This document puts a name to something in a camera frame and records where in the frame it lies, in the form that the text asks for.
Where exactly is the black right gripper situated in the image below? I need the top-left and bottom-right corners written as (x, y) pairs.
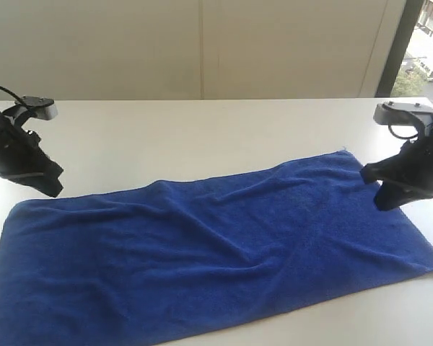
top-left (359, 123), bottom-right (433, 211)

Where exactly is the dark window frame post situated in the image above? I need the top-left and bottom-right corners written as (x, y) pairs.
top-left (375, 0), bottom-right (424, 98)

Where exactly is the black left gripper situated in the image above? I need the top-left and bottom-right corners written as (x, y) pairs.
top-left (0, 111), bottom-right (64, 197)

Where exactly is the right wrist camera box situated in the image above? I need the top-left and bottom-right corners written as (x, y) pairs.
top-left (373, 101), bottom-right (433, 127)

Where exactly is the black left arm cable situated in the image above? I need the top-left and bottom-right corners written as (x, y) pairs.
top-left (0, 82), bottom-right (26, 105)

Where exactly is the blue microfiber towel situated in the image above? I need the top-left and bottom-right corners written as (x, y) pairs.
top-left (0, 151), bottom-right (433, 345)

